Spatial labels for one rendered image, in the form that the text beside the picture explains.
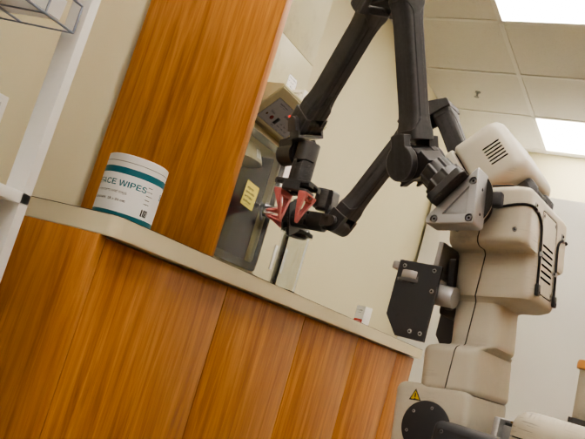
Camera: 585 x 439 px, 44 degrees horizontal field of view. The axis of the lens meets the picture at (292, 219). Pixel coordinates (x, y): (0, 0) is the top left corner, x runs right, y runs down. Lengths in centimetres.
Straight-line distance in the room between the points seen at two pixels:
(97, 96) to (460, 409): 142
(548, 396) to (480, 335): 331
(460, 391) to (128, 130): 127
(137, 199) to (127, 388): 38
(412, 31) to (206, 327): 79
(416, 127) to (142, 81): 104
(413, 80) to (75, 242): 74
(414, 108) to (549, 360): 347
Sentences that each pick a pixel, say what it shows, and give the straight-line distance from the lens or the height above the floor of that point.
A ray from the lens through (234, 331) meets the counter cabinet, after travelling 181.
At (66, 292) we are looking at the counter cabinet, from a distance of 138.
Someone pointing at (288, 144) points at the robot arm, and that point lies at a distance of 187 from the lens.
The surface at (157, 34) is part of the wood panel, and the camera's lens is 235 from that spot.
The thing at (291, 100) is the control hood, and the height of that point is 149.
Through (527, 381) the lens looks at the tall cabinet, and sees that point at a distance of 486.
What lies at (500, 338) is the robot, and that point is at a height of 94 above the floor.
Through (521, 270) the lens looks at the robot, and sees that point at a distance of 153.
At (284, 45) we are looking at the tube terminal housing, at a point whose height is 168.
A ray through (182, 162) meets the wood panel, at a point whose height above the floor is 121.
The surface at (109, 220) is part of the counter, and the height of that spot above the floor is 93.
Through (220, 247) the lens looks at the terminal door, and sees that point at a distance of 215.
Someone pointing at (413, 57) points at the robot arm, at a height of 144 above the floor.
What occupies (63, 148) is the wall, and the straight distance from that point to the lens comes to 224.
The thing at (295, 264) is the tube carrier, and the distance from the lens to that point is 235.
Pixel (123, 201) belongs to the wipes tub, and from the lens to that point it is 155.
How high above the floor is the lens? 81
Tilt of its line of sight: 9 degrees up
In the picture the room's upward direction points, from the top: 16 degrees clockwise
